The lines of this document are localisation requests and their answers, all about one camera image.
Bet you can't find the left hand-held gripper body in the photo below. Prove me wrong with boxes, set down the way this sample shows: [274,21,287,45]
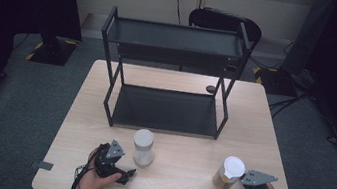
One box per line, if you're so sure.
[91,137,131,183]

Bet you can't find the cup with brown contents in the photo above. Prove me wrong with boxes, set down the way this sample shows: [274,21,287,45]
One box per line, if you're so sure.
[210,153,248,189]

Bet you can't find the person's left hand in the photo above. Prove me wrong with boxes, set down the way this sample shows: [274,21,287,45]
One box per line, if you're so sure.
[75,144,127,189]

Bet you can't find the grey tape strip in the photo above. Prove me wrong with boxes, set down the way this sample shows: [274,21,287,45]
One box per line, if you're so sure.
[28,159,55,173]

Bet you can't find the small black knob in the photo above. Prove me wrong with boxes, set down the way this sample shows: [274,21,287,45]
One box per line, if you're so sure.
[204,84,218,95]

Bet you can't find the black stand base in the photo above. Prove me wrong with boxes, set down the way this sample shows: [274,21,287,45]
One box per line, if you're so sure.
[250,0,335,102]
[24,30,80,68]

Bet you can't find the black metal two-tier rack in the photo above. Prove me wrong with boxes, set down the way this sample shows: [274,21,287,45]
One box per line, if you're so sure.
[86,1,257,146]

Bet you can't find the black chair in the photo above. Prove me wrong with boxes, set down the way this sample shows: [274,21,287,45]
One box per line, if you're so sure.
[185,5,265,51]

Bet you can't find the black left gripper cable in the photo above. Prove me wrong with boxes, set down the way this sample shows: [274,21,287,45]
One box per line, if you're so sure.
[70,157,97,189]

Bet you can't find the black floor cables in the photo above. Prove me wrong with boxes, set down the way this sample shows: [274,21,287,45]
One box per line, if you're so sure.
[266,89,314,126]

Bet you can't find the black power cable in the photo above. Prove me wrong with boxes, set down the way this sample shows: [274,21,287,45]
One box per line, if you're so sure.
[167,0,186,26]

